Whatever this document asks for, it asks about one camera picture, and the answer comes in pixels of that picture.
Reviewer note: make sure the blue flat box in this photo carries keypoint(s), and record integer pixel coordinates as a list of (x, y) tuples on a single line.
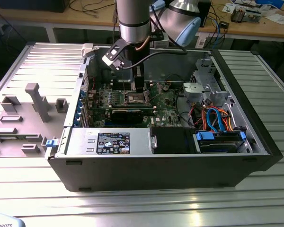
[(269, 2)]

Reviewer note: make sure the black graphics card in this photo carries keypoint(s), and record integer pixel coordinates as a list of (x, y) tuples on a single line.
[(126, 117)]

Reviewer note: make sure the grey metal box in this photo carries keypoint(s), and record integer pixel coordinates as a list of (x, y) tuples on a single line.
[(253, 16)]

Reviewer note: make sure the black RAM slot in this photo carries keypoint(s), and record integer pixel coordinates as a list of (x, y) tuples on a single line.
[(119, 81), (119, 88), (119, 84)]

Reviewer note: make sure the silver metal bracket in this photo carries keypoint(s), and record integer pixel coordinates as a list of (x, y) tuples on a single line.
[(153, 142)]

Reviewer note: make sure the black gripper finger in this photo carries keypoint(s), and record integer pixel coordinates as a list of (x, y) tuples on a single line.
[(139, 80)]

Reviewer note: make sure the silver CPU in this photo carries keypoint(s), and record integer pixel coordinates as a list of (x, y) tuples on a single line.
[(134, 92)]

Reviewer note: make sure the white paper sheets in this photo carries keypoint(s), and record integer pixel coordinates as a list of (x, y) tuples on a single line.
[(278, 19)]

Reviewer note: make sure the grey parts rack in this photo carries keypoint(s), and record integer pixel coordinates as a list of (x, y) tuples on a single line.
[(26, 132)]

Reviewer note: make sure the wooden workbench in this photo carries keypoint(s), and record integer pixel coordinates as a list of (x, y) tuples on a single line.
[(97, 20)]

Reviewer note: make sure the black equipment box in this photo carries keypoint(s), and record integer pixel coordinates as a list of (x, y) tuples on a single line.
[(33, 6)]

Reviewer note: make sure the blue card clip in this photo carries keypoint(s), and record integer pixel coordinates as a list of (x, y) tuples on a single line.
[(82, 95), (78, 114), (76, 122), (80, 105)]

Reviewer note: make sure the hard disk in blue carrier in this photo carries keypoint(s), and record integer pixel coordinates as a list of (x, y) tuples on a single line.
[(217, 147)]

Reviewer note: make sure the silver metal drive cage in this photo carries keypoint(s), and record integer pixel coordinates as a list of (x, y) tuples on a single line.
[(194, 91)]

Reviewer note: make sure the CPU socket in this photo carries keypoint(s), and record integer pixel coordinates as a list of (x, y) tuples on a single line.
[(132, 98)]

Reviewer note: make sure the pale blue teach pendant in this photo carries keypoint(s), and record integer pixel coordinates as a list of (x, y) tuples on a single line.
[(4, 221)]

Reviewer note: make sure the grey power supply unit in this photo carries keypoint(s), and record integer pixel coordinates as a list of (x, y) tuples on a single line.
[(137, 142)]

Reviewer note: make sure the black PC case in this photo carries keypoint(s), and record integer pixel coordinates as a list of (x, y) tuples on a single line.
[(144, 172)]

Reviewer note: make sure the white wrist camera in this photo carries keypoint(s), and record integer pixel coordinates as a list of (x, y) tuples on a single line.
[(110, 56)]

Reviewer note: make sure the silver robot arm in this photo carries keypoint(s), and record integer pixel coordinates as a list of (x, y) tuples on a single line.
[(133, 30)]

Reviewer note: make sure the grey plastic case latch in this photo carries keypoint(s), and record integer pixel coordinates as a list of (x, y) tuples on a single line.
[(87, 50)]

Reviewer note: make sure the blue case latch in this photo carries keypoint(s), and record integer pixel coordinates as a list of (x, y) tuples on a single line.
[(50, 143)]

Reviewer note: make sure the small black box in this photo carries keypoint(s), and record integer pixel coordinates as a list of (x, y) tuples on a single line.
[(224, 24)]

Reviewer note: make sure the metal heat sink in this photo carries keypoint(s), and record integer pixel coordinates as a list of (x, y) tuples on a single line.
[(237, 15)]

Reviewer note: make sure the green motherboard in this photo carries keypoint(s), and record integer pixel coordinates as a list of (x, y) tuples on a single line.
[(166, 113)]

